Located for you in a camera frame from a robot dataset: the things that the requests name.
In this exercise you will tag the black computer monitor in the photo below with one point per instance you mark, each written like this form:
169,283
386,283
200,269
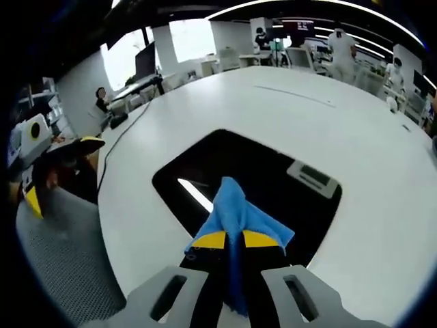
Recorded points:
145,61

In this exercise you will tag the white storage shelf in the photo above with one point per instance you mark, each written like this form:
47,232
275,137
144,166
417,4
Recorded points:
51,102

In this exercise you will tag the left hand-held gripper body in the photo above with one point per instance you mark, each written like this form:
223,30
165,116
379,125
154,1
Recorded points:
32,136

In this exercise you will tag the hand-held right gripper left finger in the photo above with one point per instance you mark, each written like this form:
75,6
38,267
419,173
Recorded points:
177,294

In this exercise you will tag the blue cleaning cloth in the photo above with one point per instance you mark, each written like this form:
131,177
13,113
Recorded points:
235,212

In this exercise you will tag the small white round object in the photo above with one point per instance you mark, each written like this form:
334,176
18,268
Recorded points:
392,103

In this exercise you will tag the grey mesh office chair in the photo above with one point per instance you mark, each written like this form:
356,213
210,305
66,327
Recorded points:
68,266

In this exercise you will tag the small black object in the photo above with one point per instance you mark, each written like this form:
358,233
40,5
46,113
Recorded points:
118,120

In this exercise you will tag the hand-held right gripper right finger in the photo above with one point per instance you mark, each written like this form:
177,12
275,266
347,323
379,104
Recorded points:
283,290

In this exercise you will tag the black standing desk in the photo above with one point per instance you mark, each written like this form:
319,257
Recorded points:
140,86

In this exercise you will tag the white ceiling light strip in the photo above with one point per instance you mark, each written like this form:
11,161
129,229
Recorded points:
307,5

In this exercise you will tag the red wall screen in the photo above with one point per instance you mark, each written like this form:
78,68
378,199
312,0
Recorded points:
305,25

